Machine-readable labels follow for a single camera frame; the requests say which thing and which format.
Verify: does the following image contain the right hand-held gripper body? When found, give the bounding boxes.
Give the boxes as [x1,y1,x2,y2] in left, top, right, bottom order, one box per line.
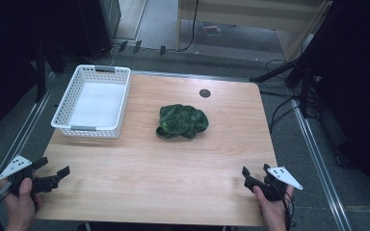
[244,167,304,202]

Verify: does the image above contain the black hanging cable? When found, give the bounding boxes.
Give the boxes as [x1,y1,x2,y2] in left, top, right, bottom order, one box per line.
[175,0,200,53]

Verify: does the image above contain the dark green cloth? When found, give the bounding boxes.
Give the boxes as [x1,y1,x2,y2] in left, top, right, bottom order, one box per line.
[155,103,210,140]

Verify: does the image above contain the metal floor rail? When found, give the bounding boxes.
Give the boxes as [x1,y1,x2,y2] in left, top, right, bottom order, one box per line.
[289,105,355,231]
[0,72,56,223]

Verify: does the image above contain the white perforated plastic basket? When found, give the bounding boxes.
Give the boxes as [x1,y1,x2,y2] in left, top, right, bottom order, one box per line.
[50,64,132,139]

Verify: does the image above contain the person's left hand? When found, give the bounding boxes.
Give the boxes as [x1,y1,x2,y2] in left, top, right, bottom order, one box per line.
[0,177,43,231]

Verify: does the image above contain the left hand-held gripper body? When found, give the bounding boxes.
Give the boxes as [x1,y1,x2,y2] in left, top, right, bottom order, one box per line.
[0,154,60,196]

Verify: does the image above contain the black floor cables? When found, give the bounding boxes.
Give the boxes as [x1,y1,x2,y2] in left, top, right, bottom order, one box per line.
[267,95,301,135]

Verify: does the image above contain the white thin cable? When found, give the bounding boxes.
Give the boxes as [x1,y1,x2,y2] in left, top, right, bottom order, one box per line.
[89,43,120,67]

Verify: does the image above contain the black upright stand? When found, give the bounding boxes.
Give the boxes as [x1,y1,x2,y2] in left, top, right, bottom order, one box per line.
[34,40,66,104]

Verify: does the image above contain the red flat item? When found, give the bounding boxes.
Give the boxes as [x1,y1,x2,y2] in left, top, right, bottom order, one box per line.
[201,23,223,37]

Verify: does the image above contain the person's right hand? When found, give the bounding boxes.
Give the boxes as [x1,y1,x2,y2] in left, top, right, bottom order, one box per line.
[253,185,295,231]

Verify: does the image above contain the light wooden cabinet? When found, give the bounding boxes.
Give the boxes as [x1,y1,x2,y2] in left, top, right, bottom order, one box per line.
[176,0,332,63]

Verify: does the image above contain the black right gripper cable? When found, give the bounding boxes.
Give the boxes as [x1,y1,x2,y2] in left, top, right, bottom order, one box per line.
[281,192,295,231]

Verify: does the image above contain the black tripod stand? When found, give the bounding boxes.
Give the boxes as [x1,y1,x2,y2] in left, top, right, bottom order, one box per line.
[250,47,323,119]

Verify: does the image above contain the dark metal cabinet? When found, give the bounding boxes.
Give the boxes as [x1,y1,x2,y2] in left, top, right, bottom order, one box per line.
[76,0,123,60]

